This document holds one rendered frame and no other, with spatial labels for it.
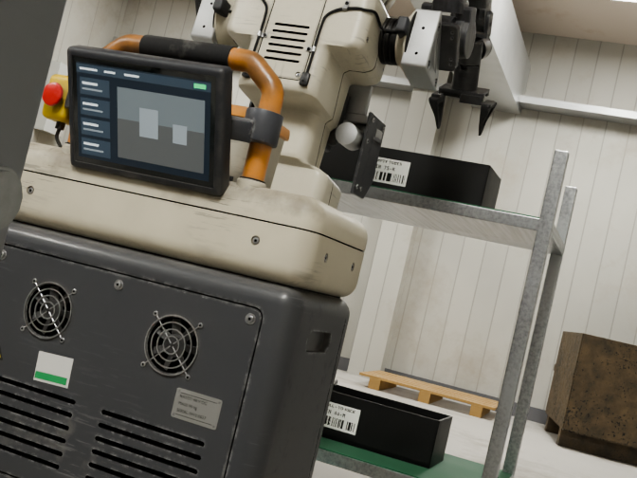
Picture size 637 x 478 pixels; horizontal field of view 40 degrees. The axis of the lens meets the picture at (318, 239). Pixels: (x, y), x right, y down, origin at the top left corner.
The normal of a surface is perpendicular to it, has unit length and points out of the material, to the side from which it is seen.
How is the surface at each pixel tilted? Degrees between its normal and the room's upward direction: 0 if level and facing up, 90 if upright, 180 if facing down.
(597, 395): 90
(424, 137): 90
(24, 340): 90
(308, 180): 82
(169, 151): 115
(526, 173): 90
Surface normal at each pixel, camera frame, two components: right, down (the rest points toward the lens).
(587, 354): -0.16, -0.09
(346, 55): -0.28, 0.94
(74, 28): 0.92, 0.20
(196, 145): -0.40, 0.29
